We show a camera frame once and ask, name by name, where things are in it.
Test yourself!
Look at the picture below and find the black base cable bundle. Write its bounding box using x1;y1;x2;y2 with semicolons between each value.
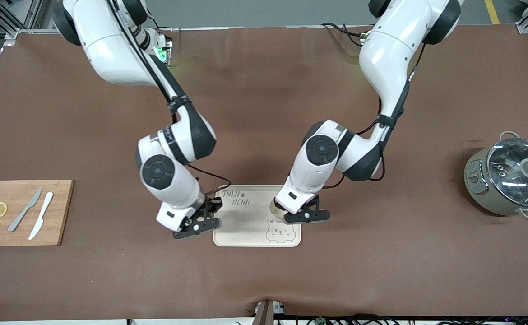
321;22;371;46

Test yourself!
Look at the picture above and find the brown table cover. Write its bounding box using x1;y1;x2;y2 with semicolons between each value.
0;25;528;320

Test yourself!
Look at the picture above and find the grey plastic knife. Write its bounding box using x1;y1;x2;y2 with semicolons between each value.
8;187;43;232

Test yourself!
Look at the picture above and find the grey electric cooking pot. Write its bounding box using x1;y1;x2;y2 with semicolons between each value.
464;131;528;222

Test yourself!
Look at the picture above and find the bamboo cutting board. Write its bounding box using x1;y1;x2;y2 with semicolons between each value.
0;180;75;247

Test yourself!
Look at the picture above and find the white IKEA cup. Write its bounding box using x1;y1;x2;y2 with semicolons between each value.
270;198;292;216

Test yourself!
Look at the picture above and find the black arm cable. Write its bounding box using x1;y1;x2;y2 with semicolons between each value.
108;0;232;200
325;43;428;191

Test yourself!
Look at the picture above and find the cream bear print tray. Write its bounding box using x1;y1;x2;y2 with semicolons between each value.
213;185;301;248

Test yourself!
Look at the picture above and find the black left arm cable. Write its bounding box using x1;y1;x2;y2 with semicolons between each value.
325;43;428;191

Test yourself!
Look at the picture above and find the glass pot lid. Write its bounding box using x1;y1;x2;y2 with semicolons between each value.
487;138;528;210

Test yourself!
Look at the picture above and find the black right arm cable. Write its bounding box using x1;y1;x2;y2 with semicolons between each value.
108;0;232;200

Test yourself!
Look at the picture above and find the white plastic knife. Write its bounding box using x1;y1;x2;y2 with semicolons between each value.
28;192;54;241

